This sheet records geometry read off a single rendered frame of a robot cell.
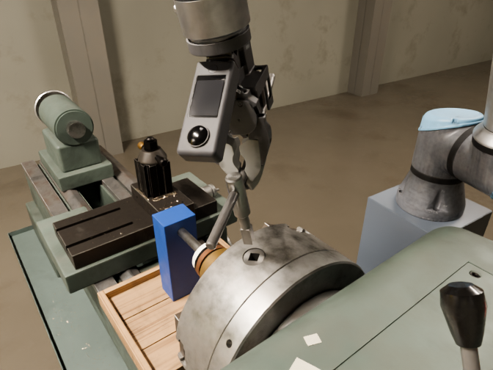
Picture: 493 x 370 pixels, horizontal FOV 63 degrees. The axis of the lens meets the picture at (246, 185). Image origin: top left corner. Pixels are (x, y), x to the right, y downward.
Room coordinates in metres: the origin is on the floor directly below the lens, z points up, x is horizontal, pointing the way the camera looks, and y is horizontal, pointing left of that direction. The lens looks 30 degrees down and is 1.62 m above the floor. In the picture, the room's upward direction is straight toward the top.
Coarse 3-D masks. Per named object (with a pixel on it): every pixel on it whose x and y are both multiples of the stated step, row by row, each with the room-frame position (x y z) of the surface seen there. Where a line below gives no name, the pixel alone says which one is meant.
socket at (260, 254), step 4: (248, 252) 0.46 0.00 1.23; (252, 252) 0.46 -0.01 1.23; (256, 252) 0.46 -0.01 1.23; (260, 252) 0.46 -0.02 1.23; (244, 256) 0.46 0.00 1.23; (248, 256) 0.46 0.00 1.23; (252, 256) 0.46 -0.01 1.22; (256, 256) 0.46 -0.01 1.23; (260, 256) 0.45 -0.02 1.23; (264, 256) 0.45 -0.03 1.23; (244, 260) 0.45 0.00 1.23; (248, 260) 0.45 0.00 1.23; (252, 260) 0.47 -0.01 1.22; (256, 260) 0.46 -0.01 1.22; (260, 260) 0.45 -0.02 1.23; (248, 264) 0.44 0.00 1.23; (252, 264) 0.44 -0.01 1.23; (256, 264) 0.44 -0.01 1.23
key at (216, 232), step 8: (272, 80) 0.64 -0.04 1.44; (264, 112) 0.57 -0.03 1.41; (232, 192) 0.42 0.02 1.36; (232, 200) 0.41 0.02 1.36; (224, 208) 0.39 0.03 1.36; (232, 208) 0.40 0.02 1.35; (224, 216) 0.38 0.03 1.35; (216, 224) 0.37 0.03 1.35; (224, 224) 0.37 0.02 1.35; (216, 232) 0.36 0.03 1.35; (208, 240) 0.35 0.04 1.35; (216, 240) 0.35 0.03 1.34; (208, 248) 0.34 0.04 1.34
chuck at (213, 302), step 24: (240, 240) 0.49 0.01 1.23; (264, 240) 0.49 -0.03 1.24; (288, 240) 0.49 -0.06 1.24; (312, 240) 0.51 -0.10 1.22; (216, 264) 0.46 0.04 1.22; (240, 264) 0.44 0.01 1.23; (264, 264) 0.44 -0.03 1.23; (216, 288) 0.42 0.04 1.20; (240, 288) 0.41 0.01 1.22; (192, 312) 0.41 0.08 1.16; (216, 312) 0.39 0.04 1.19; (192, 336) 0.39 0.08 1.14; (216, 336) 0.37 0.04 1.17; (192, 360) 0.37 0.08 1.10
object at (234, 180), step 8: (232, 176) 0.43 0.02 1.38; (240, 176) 0.43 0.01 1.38; (232, 184) 0.42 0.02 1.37; (240, 184) 0.43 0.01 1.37; (240, 192) 0.43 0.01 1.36; (240, 200) 0.43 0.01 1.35; (240, 208) 0.43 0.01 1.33; (248, 208) 0.44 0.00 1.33; (240, 216) 0.43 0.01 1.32; (248, 216) 0.44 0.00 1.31; (240, 224) 0.44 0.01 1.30; (248, 224) 0.44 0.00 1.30; (248, 232) 0.44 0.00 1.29; (248, 240) 0.44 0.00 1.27
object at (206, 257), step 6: (216, 246) 0.62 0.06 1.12; (222, 246) 0.63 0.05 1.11; (204, 252) 0.61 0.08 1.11; (210, 252) 0.60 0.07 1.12; (216, 252) 0.60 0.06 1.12; (222, 252) 0.60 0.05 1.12; (198, 258) 0.60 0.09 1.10; (204, 258) 0.60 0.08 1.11; (210, 258) 0.58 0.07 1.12; (216, 258) 0.58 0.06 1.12; (198, 264) 0.59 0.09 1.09; (204, 264) 0.58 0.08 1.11; (210, 264) 0.57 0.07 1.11; (198, 270) 0.59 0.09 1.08; (204, 270) 0.57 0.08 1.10
